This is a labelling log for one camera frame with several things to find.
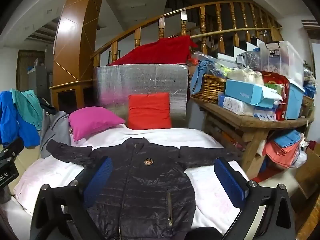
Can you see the wooden stair banister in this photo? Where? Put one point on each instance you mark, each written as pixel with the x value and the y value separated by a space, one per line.
pixel 172 13

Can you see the blue folded cloth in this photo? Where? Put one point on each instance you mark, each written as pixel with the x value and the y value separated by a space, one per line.
pixel 287 137

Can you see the brown cardboard box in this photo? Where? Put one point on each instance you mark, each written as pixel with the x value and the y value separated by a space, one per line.
pixel 307 175

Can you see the grey garment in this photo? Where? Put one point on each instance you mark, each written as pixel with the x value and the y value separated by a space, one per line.
pixel 55 130

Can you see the blue jacket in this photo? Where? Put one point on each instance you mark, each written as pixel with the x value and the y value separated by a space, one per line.
pixel 12 122

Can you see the orange folded cloth stack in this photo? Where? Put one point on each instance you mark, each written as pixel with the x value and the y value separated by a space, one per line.
pixel 281 155

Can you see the grey plastic bag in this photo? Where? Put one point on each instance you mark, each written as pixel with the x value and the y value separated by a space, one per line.
pixel 248 60

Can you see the pink pillow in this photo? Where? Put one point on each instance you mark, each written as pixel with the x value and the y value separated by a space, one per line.
pixel 92 122

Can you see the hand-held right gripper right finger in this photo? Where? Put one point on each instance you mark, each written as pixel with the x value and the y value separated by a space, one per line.
pixel 230 182

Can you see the blue plastic bin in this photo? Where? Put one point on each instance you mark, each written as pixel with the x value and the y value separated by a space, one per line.
pixel 295 102

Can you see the grey cabinet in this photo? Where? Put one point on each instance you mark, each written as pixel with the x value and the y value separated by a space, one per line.
pixel 40 80

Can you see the light blue cardboard box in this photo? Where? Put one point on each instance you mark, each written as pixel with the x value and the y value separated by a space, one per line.
pixel 245 90

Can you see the red printed bag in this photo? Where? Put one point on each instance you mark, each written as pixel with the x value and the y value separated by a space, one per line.
pixel 277 85

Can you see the silver foil insulation board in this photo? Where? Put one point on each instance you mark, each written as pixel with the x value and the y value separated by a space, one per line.
pixel 140 80

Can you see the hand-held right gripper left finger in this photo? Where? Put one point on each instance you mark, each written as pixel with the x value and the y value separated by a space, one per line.
pixel 98 180

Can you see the red blanket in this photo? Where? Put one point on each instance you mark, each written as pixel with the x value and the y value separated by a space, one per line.
pixel 160 52

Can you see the wooden table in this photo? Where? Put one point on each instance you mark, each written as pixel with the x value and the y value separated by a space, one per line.
pixel 250 122

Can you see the white fleece blanket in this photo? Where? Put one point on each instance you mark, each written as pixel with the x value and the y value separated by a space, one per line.
pixel 62 170

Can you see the white tissue pack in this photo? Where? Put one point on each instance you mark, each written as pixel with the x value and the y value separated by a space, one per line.
pixel 235 106

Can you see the black puffer jacket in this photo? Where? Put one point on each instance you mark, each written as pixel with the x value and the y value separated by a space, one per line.
pixel 150 180

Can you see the white staircase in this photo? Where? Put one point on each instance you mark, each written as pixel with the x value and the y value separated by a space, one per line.
pixel 238 50

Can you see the wooden column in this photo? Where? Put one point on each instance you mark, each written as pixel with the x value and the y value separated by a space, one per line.
pixel 72 42

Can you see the red pillow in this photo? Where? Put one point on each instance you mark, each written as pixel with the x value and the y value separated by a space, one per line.
pixel 150 112

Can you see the clear plastic storage box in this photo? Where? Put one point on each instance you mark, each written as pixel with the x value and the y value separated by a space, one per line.
pixel 282 57

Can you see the teal garment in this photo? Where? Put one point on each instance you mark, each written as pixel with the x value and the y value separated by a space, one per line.
pixel 28 105

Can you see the cream plastic bag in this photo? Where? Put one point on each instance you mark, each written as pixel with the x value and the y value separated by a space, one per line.
pixel 245 76

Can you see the wicker basket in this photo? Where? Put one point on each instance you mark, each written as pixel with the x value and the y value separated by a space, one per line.
pixel 308 105
pixel 210 87

